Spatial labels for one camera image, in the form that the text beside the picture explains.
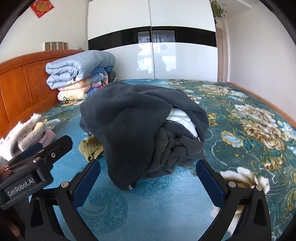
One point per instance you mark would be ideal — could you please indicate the wooden door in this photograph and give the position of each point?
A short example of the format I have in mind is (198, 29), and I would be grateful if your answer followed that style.
(220, 55)

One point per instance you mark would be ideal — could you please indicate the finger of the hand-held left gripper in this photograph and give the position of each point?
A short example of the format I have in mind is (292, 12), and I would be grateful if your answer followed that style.
(32, 149)
(57, 147)

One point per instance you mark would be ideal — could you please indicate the wooden bed frame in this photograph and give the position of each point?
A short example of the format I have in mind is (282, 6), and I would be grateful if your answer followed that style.
(266, 102)

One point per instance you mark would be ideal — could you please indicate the teal floral bedspread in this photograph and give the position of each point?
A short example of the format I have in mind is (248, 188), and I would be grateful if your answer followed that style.
(231, 115)

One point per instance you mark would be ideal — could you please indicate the white and black wardrobe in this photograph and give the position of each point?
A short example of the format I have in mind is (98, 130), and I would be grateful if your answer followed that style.
(152, 39)

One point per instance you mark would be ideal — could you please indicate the wooden headboard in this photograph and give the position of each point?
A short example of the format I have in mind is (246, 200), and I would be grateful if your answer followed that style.
(25, 81)

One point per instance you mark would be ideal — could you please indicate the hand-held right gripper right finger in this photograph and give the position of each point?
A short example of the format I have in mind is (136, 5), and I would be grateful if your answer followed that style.
(211, 185)

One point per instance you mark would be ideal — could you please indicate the folded cream floral quilt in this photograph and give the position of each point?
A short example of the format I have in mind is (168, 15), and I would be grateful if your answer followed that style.
(76, 92)

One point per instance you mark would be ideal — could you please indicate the green potted plant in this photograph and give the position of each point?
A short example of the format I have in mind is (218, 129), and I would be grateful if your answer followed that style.
(217, 9)

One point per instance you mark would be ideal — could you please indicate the red wall decoration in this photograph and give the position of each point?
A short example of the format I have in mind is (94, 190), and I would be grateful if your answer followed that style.
(42, 7)

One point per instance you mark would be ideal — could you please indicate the dark grey fleece jacket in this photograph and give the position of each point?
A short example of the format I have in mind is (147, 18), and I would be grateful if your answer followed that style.
(129, 129)

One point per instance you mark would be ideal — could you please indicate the pink fluffy garment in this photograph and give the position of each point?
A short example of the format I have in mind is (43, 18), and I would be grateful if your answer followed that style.
(47, 136)

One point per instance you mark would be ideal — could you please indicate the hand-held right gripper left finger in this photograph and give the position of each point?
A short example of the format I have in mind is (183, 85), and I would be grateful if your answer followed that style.
(85, 184)

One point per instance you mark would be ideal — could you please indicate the row of photo frames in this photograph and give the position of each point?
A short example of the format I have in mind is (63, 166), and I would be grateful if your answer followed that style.
(56, 45)

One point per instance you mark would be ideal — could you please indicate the grey fluffy garment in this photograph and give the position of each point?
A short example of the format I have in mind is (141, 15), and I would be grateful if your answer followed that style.
(20, 132)

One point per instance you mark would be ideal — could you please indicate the mustard yellow knit garment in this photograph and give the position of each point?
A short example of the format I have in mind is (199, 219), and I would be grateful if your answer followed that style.
(91, 148)

